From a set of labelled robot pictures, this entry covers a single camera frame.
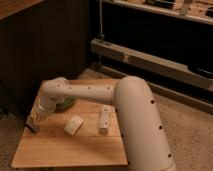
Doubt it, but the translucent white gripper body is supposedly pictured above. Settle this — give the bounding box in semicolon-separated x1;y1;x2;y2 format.
29;100;56;125

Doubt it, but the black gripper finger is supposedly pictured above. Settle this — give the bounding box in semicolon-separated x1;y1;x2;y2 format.
25;123;37;133

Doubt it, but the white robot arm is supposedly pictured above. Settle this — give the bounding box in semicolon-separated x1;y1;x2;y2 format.
27;76;177;171

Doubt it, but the green round bowl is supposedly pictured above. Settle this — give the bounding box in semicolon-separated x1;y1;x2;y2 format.
56;97;75;110

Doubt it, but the wooden table board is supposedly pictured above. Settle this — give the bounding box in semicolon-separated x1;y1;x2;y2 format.
12;100;127;168

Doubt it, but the white remote controller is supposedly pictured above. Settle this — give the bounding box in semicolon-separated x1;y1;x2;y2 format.
98;105;111;134

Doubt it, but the dark wooden cabinet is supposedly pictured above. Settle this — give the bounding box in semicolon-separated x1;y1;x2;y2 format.
0;0;90;117

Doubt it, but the metal shelf rack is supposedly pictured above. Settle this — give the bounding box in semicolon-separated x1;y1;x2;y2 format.
90;0;213;114

